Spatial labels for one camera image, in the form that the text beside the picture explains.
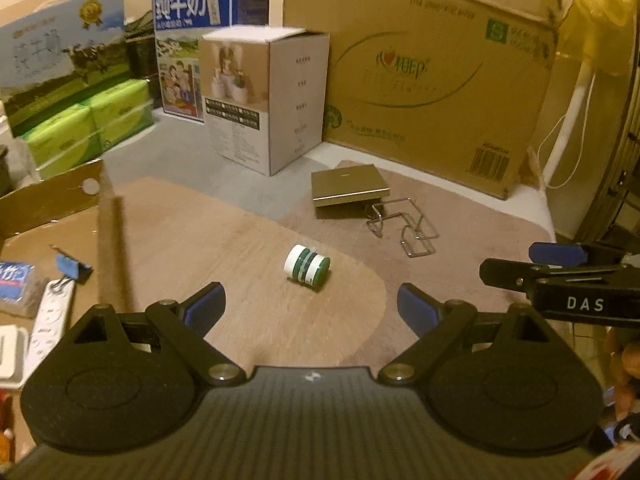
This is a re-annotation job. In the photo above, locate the white remote control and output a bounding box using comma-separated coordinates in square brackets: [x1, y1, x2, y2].
[24, 278, 76, 380]

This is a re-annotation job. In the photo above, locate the chrome wire holder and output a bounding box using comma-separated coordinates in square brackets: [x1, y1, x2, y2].
[366, 197, 439, 259]

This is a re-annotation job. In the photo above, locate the white power adapter plug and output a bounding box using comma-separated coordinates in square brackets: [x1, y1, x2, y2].
[0, 325, 29, 390]

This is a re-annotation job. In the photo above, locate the blue binder clip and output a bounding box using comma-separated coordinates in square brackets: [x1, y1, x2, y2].
[49, 244, 93, 294]

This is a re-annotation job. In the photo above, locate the blue dental floss pack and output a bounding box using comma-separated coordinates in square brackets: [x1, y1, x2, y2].
[0, 261, 38, 318]

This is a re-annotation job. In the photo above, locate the white green round jar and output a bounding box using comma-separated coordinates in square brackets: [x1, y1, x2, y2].
[283, 244, 331, 289]

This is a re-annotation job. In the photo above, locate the red Doraemon figurine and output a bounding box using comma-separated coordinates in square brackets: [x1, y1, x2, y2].
[0, 391, 13, 464]

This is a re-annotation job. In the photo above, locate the open cardboard tray box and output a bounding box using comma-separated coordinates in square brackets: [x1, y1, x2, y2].
[0, 158, 134, 461]

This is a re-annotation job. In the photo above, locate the gold flat box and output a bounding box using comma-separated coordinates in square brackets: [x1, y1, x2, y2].
[311, 165, 390, 208]

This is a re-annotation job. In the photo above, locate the large brown cardboard box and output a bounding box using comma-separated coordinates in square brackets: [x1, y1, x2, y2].
[283, 0, 562, 199]

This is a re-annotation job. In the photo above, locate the green tissue pack left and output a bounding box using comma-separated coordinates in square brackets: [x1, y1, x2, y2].
[23, 104, 102, 179]

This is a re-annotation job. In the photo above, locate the green tissue pack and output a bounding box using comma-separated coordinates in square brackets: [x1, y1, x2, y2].
[82, 79, 154, 151]
[23, 104, 102, 179]

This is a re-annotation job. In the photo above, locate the green tissue pack right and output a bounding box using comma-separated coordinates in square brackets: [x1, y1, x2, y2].
[82, 79, 154, 151]

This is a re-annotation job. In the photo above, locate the white product carton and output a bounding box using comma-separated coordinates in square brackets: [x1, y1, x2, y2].
[198, 25, 330, 177]

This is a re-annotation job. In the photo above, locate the milk carton cow picture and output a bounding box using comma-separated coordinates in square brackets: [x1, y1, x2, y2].
[1, 0, 130, 136]

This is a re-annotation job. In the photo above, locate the blue milk carton box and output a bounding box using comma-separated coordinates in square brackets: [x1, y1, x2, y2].
[152, 0, 270, 122]

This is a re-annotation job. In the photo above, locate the white power cable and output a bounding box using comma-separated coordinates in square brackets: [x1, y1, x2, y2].
[537, 74, 599, 191]

